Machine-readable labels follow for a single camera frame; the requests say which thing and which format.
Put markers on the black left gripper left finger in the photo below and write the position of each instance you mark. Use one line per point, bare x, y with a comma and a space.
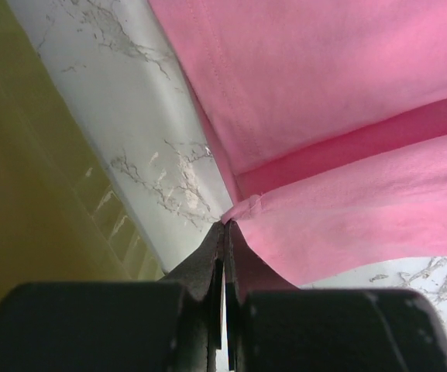
173, 324

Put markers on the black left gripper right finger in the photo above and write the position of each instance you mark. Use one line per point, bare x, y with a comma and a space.
274, 326

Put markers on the pink t shirt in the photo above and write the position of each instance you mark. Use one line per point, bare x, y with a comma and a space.
328, 123

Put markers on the olive green plastic bin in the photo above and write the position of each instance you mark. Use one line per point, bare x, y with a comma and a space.
60, 218

